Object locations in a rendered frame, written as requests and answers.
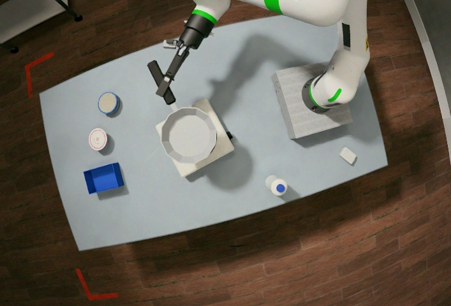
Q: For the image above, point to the blue open tray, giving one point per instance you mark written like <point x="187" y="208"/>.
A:
<point x="103" y="178"/>

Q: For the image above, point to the grey frying pan with black handle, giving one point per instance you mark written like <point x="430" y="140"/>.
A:
<point x="188" y="135"/>

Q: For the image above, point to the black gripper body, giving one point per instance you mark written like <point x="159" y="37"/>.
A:
<point x="190" y="39"/>

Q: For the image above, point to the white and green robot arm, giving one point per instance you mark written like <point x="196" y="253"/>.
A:
<point x="338" y="83"/>

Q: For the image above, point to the round tin with blue rim and beige lid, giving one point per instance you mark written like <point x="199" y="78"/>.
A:
<point x="109" y="103"/>

